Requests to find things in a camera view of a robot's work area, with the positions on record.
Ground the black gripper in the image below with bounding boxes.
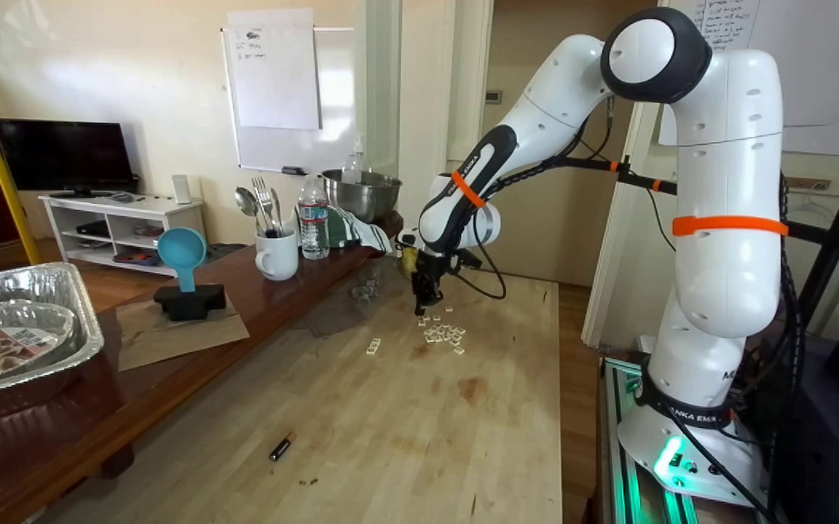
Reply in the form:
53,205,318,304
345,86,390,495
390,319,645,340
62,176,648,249
410,252,461,319

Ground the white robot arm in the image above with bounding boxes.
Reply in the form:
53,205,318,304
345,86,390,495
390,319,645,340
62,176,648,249
410,7,787,506

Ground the single letter tile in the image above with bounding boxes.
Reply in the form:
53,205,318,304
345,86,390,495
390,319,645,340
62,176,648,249
364,339,381,359

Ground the green striped dish towel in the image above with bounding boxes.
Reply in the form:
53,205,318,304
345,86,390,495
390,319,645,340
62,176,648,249
329,207,394,255

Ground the steel mixing bowl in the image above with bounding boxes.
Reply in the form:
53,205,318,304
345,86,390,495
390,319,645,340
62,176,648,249
337,173,400,221

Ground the clear plastic water bottle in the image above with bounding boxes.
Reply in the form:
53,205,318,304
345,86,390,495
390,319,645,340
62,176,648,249
295,182,329,260

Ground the white ceramic mug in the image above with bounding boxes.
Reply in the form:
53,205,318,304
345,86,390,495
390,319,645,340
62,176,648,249
254,231,299,284

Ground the blue scoop on black stand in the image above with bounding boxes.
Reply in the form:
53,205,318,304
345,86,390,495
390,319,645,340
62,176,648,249
154,228,225,321

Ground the white whiteboard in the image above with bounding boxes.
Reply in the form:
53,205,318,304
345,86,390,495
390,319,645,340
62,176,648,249
221,9,359,176

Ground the brown cardboard sheet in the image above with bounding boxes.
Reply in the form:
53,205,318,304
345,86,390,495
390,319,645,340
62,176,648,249
117,301,247,371

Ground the white tv shelf unit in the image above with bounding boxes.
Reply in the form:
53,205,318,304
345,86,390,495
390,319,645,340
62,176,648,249
42,192,203,276

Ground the black television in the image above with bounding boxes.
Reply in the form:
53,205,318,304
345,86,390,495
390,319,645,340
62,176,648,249
0,121,138,195

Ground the aluminium foil tray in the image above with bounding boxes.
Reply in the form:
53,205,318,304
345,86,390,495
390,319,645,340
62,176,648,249
0,263,104,393

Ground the yellow stick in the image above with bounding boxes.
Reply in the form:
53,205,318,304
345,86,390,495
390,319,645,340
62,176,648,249
0,153,42,265

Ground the dark wooden side table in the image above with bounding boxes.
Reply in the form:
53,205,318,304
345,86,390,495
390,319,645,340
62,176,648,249
0,249,375,524

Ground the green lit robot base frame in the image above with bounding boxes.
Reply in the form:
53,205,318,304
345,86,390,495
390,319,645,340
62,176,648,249
599,359,779,524

